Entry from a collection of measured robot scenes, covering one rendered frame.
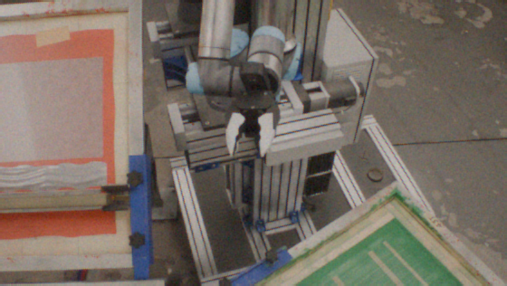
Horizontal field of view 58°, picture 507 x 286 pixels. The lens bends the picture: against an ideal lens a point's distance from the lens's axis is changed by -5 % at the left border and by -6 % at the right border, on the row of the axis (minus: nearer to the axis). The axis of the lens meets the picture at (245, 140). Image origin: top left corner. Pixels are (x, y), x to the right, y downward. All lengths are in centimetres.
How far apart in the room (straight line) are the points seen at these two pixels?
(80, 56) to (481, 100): 296
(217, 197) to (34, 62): 137
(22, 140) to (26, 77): 19
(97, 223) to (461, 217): 218
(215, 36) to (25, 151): 67
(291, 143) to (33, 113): 79
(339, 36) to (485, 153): 180
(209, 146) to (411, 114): 211
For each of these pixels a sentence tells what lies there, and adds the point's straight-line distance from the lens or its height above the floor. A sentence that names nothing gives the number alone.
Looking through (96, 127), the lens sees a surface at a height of 132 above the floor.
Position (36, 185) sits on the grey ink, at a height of 124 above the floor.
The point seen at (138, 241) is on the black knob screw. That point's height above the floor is 124.
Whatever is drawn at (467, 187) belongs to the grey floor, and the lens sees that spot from 316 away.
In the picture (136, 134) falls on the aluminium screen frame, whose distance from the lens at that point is 136.
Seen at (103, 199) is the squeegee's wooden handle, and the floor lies 130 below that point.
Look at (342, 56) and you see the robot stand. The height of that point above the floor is 123.
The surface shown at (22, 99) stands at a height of 137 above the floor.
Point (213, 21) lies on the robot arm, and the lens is 112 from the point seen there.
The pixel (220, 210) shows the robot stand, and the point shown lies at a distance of 252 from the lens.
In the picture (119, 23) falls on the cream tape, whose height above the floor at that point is 149.
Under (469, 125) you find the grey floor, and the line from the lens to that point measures 355.
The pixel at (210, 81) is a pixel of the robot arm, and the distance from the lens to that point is 111.
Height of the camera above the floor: 231
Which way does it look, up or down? 48 degrees down
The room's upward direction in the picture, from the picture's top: straight up
